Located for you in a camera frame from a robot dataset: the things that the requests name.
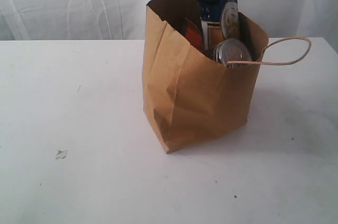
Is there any brown paper bag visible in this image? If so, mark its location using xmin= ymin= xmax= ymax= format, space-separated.
xmin=142 ymin=0 xmax=271 ymax=153

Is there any brown coffee pouch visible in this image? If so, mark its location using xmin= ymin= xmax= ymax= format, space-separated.
xmin=181 ymin=18 xmax=204 ymax=50

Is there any silver pull-tab tin can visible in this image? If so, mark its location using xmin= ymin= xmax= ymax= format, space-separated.
xmin=211 ymin=38 xmax=252 ymax=68

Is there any spaghetti pasta package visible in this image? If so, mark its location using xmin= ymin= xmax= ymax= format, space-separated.
xmin=197 ymin=0 xmax=241 ymax=50

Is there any small clear plastic scrap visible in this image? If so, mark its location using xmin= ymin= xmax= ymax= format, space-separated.
xmin=55 ymin=150 xmax=68 ymax=160

